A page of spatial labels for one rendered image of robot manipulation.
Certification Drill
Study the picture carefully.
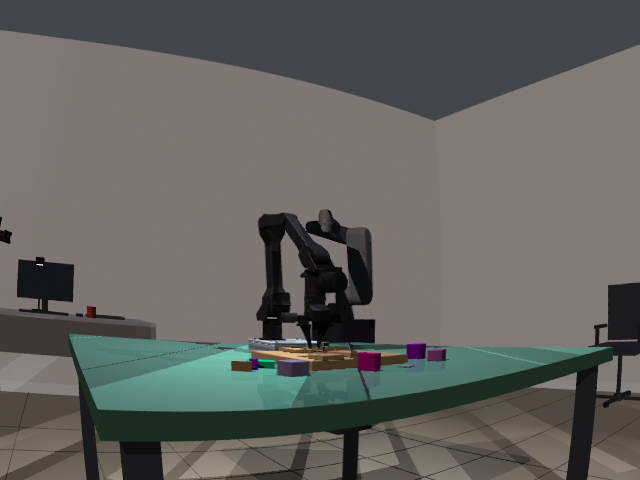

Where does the green rectangular block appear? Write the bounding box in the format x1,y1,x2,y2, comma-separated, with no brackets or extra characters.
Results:
246,359,275,369

